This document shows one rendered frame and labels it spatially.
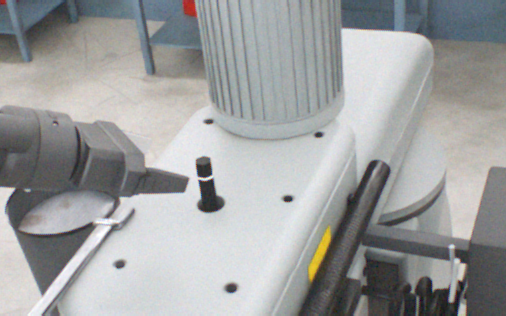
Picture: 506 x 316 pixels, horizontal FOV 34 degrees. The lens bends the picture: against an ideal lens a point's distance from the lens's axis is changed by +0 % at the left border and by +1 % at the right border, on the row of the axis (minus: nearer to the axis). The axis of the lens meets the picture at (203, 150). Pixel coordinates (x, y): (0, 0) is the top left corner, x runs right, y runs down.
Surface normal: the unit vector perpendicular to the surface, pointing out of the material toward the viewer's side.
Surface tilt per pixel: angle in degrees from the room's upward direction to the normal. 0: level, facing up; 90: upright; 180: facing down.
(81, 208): 0
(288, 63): 90
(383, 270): 90
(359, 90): 0
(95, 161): 90
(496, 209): 0
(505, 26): 90
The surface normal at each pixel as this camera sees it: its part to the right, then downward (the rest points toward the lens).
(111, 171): 0.47, 0.43
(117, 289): -0.14, -0.83
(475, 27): -0.41, 0.55
